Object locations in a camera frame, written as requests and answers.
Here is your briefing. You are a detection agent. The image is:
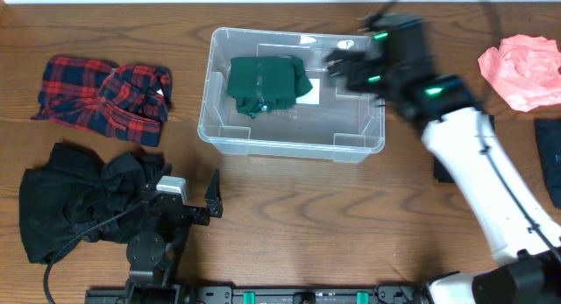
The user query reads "clear plastic storage bin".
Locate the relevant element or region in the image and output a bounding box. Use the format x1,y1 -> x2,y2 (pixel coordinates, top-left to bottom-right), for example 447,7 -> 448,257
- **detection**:
198,27 -> 386,163

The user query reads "black crumpled garment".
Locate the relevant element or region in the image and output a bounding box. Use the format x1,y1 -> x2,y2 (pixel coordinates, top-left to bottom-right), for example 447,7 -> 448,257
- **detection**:
18,143 -> 164,265

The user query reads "white label in bin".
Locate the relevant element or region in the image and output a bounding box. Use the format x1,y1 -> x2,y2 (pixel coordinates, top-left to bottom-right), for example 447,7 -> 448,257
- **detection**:
296,79 -> 321,105

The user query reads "black garment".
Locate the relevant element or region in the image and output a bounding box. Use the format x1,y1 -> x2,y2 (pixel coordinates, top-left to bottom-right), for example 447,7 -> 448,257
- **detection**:
423,110 -> 495,187
18,143 -> 164,265

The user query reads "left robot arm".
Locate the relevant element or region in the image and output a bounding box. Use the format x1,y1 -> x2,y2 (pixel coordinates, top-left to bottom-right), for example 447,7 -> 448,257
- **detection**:
126,164 -> 224,287

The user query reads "dark green garment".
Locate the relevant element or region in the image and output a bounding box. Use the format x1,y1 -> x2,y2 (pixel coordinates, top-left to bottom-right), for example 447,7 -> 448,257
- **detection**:
227,55 -> 313,118

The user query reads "red navy plaid shirt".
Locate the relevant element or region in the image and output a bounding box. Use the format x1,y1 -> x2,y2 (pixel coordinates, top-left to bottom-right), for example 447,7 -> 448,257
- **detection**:
32,55 -> 172,147

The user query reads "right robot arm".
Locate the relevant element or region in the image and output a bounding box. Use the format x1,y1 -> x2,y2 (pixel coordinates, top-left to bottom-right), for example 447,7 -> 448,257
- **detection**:
325,12 -> 560,303

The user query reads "pink garment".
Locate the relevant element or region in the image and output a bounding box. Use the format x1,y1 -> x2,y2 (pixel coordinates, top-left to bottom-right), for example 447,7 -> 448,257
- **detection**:
478,34 -> 560,112

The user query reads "navy garment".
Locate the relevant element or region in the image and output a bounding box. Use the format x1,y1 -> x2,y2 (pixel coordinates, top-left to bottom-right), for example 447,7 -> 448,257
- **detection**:
534,119 -> 561,209

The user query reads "black mounting rail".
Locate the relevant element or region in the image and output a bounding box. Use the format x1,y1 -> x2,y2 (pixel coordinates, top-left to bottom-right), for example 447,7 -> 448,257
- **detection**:
85,285 -> 431,304

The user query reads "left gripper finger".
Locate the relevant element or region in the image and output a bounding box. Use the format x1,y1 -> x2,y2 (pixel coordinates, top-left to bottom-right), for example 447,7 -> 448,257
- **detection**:
146,164 -> 172,190
204,170 -> 223,218

